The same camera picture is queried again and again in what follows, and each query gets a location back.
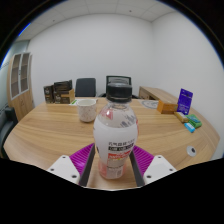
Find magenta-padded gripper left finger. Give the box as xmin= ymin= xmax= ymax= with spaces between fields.
xmin=46 ymin=143 xmax=97 ymax=188

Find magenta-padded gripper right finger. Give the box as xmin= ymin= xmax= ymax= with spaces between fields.
xmin=129 ymin=145 xmax=178 ymax=188

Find clear black-capped drink bottle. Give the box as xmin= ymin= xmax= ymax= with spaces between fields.
xmin=92 ymin=82 xmax=139 ymax=180

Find small blue box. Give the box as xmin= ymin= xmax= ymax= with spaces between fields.
xmin=183 ymin=122 xmax=196 ymax=134

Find tan flat box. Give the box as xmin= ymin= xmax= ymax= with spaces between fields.
xmin=173 ymin=111 xmax=190 ymax=124

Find green flat box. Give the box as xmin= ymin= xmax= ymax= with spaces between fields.
xmin=186 ymin=113 xmax=203 ymax=130

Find white speckled mug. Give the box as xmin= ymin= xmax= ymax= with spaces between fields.
xmin=76 ymin=98 xmax=98 ymax=123

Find black sofa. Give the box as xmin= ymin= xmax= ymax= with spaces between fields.
xmin=0 ymin=106 xmax=18 ymax=158

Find purple package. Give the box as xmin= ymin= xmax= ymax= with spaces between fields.
xmin=176 ymin=87 xmax=194 ymax=116

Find small dark box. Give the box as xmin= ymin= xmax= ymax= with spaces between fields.
xmin=43 ymin=84 xmax=55 ymax=105

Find wooden side desk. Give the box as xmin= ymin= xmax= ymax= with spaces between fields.
xmin=138 ymin=85 xmax=178 ymax=104

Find long dark box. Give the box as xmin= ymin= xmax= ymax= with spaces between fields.
xmin=53 ymin=79 xmax=74 ymax=93

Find black solid-back office chair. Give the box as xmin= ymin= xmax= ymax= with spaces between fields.
xmin=74 ymin=77 xmax=98 ymax=98

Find wooden glass-door shelf cabinet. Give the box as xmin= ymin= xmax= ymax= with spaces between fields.
xmin=6 ymin=51 xmax=35 ymax=122

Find grey mesh-back office chair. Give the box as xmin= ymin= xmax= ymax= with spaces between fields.
xmin=99 ymin=75 xmax=139 ymax=100

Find round table cable grommet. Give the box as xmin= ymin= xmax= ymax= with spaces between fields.
xmin=186 ymin=145 xmax=198 ymax=157

